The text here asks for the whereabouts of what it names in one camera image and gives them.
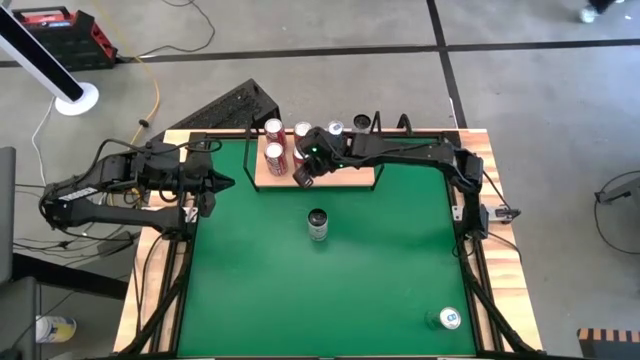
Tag black floor cable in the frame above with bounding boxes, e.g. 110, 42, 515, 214
135, 0, 217, 60

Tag white floor stand black panel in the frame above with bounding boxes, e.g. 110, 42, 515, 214
0, 3, 100, 118

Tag red and black toolbox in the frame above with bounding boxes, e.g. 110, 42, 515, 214
12, 5, 119, 73

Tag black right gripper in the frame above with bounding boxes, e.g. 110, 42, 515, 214
292, 127, 351, 190

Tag black looped cable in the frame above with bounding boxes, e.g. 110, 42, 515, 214
593, 169, 640, 246

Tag person's foot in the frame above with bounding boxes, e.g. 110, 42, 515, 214
578, 0, 626, 25

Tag green table mat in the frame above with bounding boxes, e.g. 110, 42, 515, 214
177, 137, 479, 357

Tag white cable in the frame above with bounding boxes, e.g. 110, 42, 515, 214
30, 97, 59, 189

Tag green can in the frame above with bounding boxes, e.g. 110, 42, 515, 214
426, 306, 463, 332

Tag black flat bar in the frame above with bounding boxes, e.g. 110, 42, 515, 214
12, 252, 129, 301

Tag red Star Wars Coca-Cola can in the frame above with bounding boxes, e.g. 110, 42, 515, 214
263, 142, 290, 177

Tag grey cabinet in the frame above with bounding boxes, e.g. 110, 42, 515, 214
0, 146, 41, 360

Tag yellow and white container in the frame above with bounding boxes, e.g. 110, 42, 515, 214
34, 315, 78, 345

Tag black aluminium table frame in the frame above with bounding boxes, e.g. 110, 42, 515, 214
117, 128, 544, 360

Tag black perforated block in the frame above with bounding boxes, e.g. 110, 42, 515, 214
149, 78, 284, 152

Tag black power adapter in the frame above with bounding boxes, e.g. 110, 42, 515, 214
97, 231, 143, 257

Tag yellow cable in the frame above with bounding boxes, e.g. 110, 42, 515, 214
89, 0, 161, 151

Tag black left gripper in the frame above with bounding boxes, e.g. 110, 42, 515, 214
187, 149, 237, 220

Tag black stand foot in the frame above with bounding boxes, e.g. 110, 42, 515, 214
594, 175, 640, 205

